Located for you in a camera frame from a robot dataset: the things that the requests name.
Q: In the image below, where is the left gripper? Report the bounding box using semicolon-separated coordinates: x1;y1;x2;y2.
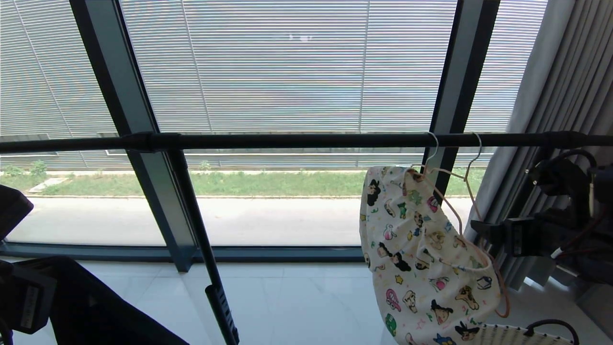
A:
0;261;58;335

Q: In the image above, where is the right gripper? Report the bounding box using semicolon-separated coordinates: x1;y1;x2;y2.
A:
471;217;558;258

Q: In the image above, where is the black garment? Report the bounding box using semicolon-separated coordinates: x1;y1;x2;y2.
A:
14;256;190;345

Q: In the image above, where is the cream printed garment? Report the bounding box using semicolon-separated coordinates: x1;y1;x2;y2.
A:
359;165;502;345

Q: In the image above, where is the pink clothes hanger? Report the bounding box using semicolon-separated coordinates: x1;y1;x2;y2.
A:
421;133;511;318
409;132;465;238

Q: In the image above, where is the white laundry basket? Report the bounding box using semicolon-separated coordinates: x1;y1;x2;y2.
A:
472;320;580;345

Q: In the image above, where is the black clothes rack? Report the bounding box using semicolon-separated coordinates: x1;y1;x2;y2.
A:
0;131;613;345

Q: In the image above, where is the beige curtain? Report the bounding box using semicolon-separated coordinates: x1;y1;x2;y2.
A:
465;0;613;290

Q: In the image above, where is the window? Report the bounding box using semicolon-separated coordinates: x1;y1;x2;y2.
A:
0;0;549;273

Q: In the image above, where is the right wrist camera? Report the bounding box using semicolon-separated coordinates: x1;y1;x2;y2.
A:
526;149;599;226

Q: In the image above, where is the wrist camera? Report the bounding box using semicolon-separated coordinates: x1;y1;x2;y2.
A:
526;149;599;226
0;184;34;240

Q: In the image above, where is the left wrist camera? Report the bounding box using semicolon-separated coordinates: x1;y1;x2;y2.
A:
0;184;34;240

